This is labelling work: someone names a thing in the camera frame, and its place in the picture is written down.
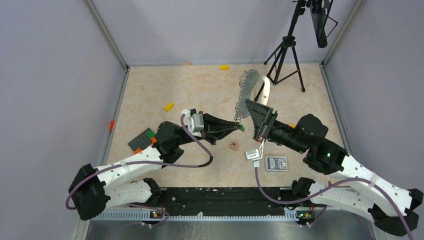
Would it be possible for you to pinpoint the yellow block centre left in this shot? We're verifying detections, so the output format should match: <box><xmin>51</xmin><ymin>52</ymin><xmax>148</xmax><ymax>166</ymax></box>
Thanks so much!
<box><xmin>163</xmin><ymin>102</ymin><xmax>174</xmax><ymax>112</ymax></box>

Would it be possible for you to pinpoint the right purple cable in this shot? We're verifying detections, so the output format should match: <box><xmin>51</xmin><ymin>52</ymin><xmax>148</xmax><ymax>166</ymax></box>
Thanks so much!
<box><xmin>253</xmin><ymin>160</ymin><xmax>415</xmax><ymax>240</ymax></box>

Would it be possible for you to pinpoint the wooden letter cube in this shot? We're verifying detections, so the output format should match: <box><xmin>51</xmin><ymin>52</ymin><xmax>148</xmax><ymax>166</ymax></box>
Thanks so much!
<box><xmin>229</xmin><ymin>141</ymin><xmax>239</xmax><ymax>151</ymax></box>

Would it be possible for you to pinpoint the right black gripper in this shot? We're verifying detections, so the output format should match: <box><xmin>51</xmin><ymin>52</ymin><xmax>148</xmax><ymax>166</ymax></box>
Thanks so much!
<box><xmin>245</xmin><ymin>98</ymin><xmax>308</xmax><ymax>154</ymax></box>

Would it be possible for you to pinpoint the yellow block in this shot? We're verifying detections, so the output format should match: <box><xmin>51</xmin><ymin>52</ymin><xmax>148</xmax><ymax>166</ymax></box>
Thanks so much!
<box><xmin>219</xmin><ymin>64</ymin><xmax>230</xmax><ymax>70</ymax></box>
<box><xmin>163</xmin><ymin>102</ymin><xmax>174</xmax><ymax>112</ymax></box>

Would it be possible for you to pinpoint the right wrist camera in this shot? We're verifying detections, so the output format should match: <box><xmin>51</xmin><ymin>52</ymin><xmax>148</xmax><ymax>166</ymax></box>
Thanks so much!
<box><xmin>244</xmin><ymin>140</ymin><xmax>265</xmax><ymax>168</ymax></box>

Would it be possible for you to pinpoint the black tripod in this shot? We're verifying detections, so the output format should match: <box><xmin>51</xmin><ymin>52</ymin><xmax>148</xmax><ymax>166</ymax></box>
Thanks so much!
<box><xmin>254</xmin><ymin>0</ymin><xmax>339</xmax><ymax>103</ymax></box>

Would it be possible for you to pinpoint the metal key holder plate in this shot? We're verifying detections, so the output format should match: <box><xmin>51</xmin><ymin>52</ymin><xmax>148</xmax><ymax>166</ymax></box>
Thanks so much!
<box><xmin>234</xmin><ymin>69</ymin><xmax>271</xmax><ymax>122</ymax></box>

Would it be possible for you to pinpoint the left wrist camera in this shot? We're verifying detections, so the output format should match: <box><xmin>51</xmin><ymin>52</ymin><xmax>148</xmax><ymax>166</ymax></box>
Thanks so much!
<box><xmin>181</xmin><ymin>108</ymin><xmax>205</xmax><ymax>137</ymax></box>

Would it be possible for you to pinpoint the orange red wall clip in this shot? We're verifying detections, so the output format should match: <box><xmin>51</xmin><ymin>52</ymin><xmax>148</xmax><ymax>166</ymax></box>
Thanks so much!
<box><xmin>109</xmin><ymin>120</ymin><xmax>115</xmax><ymax>131</ymax></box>

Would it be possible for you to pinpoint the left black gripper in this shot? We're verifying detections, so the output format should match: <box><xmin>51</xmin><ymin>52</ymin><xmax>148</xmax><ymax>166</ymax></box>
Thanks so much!
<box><xmin>175</xmin><ymin>111</ymin><xmax>241</xmax><ymax>146</ymax></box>

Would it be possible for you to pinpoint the green key tag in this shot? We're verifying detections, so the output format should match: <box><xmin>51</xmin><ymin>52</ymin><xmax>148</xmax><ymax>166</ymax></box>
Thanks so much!
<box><xmin>238</xmin><ymin>122</ymin><xmax>246</xmax><ymax>132</ymax></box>

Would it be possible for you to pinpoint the white slotted cable duct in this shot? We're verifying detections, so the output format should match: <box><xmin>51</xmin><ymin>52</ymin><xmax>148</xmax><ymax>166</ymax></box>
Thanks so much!
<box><xmin>92</xmin><ymin>209</ymin><xmax>299</xmax><ymax>222</ymax></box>

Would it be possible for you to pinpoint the blue playing card deck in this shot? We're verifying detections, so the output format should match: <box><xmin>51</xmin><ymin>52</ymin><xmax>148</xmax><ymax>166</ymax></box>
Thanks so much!
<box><xmin>265</xmin><ymin>156</ymin><xmax>288</xmax><ymax>172</ymax></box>

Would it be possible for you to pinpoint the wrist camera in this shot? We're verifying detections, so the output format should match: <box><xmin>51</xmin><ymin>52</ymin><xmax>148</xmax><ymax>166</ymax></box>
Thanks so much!
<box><xmin>181</xmin><ymin>108</ymin><xmax>205</xmax><ymax>137</ymax></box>
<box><xmin>244</xmin><ymin>140</ymin><xmax>265</xmax><ymax>168</ymax></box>

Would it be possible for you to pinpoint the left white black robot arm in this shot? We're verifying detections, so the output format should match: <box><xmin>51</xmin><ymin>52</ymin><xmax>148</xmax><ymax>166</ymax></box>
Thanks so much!
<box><xmin>65</xmin><ymin>109</ymin><xmax>244</xmax><ymax>221</ymax></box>

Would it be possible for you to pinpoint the orange plate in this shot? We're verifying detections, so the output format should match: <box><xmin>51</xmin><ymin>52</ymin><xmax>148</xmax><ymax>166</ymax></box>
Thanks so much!
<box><xmin>133</xmin><ymin>136</ymin><xmax>157</xmax><ymax>154</ymax></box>

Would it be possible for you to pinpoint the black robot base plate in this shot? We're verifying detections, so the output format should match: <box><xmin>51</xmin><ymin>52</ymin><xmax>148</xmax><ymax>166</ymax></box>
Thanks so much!
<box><xmin>143</xmin><ymin>177</ymin><xmax>315</xmax><ymax>217</ymax></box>

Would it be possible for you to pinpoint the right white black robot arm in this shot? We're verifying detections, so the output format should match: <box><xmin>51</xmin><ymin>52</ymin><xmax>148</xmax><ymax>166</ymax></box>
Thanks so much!
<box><xmin>244</xmin><ymin>99</ymin><xmax>424</xmax><ymax>238</ymax></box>

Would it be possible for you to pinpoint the yellow block at back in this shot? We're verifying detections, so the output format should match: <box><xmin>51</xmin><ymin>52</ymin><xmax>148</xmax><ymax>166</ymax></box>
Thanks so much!
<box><xmin>219</xmin><ymin>64</ymin><xmax>230</xmax><ymax>70</ymax></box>

